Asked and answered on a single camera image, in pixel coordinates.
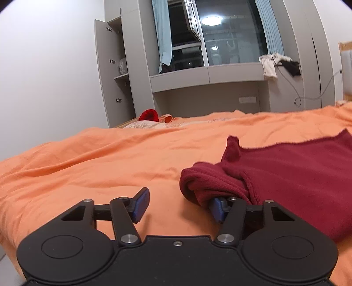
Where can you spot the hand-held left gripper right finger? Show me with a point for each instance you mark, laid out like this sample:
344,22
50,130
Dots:
217,209

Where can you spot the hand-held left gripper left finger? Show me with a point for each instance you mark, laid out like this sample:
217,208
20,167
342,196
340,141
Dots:
141,203

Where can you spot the maroon sweater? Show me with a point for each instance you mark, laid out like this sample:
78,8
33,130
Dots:
288,170

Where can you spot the orange blanket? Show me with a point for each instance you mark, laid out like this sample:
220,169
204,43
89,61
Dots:
110,156

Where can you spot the beige patterned pillow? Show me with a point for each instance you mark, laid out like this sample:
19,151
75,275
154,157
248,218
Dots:
145,125

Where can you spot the small orange cloth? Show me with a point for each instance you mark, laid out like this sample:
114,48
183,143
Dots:
166,118

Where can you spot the red plush cloth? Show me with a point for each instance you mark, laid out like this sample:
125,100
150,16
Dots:
149,115

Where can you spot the grey window shelf unit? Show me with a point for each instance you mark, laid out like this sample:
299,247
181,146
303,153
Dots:
209,79

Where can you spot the clear plastic bag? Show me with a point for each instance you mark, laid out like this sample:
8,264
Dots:
122,66

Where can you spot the grey open wardrobe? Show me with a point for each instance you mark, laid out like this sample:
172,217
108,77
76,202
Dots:
129,60

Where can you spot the white cloth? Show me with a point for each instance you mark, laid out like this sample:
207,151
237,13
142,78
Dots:
268,66

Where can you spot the black cloth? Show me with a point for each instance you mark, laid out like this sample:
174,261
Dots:
292,66

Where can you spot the light blue curtain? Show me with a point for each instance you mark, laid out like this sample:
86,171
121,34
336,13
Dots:
164,33
271,26

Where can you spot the glass window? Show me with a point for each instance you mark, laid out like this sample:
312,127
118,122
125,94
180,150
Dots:
214,33

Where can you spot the padded wooden headboard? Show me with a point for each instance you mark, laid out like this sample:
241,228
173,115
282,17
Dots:
347,66

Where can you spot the white wall socket plate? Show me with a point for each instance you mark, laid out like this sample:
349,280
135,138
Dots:
247,99

